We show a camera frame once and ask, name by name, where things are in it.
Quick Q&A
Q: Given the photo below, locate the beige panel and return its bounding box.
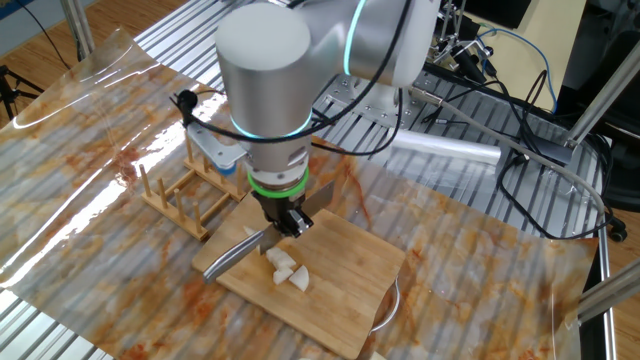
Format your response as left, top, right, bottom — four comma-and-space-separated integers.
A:
469, 0, 587, 114

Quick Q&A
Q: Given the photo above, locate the black tripod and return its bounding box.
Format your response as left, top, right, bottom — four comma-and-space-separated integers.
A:
0, 64, 45, 121

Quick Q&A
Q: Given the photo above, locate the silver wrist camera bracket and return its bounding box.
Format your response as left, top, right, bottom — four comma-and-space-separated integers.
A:
169, 88, 250, 177

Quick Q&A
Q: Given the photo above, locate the metal clamp stand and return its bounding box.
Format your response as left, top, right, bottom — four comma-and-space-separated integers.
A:
429, 0, 496, 86

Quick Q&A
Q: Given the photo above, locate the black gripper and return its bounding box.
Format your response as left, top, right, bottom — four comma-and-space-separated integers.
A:
252, 191, 316, 240

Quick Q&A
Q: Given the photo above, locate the aluminium frame post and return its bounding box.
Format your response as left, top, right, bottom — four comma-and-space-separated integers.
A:
519, 39, 640, 166
564, 257, 640, 326
59, 0, 96, 59

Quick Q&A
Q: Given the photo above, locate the marble pattern plastic sheet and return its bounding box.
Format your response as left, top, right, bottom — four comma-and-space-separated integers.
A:
0, 27, 600, 360

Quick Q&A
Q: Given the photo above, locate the steel cleaver knife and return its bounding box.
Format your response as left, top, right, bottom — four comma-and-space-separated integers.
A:
202, 179, 336, 286

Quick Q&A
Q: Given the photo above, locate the clear plastic film roll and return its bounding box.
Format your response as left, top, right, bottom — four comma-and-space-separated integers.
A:
389, 128, 502, 166

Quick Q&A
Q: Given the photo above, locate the wooden cutting board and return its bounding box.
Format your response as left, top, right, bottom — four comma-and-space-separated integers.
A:
192, 187, 407, 360

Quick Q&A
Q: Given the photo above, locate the blue cable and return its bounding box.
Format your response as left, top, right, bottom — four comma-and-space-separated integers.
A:
474, 27, 559, 114

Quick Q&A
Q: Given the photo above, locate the small white radish slice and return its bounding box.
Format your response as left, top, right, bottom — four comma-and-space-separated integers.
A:
288, 265, 311, 293

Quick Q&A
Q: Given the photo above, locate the grey hose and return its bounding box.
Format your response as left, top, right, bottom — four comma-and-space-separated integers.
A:
409, 85, 607, 221

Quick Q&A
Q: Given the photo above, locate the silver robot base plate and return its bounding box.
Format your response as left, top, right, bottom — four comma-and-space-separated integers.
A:
314, 69, 440, 130

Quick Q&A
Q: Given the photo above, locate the black monitor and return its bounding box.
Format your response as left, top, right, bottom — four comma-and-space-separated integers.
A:
462, 0, 532, 30

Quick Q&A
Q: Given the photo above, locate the long black cable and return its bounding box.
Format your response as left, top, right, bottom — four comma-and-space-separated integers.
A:
494, 69, 616, 241

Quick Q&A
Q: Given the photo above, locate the wooden peg rack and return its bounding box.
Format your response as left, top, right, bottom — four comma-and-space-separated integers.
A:
138, 134, 250, 242

